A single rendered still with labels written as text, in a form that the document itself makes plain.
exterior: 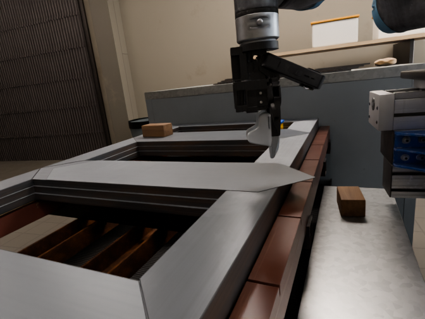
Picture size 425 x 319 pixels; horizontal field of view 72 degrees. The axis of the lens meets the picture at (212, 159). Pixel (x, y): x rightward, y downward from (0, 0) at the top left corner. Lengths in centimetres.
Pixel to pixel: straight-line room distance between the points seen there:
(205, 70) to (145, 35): 104
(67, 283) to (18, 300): 5
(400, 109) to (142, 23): 416
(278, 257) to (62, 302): 26
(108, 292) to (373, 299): 44
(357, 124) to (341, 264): 82
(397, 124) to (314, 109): 59
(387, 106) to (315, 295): 48
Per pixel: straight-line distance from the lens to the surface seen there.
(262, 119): 55
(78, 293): 36
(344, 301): 60
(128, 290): 34
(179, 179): 65
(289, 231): 49
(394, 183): 89
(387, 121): 85
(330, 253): 72
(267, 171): 64
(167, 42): 449
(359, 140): 141
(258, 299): 37
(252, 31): 53
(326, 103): 138
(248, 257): 40
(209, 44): 424
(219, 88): 149
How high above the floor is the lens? 107
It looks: 15 degrees down
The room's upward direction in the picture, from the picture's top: 6 degrees counter-clockwise
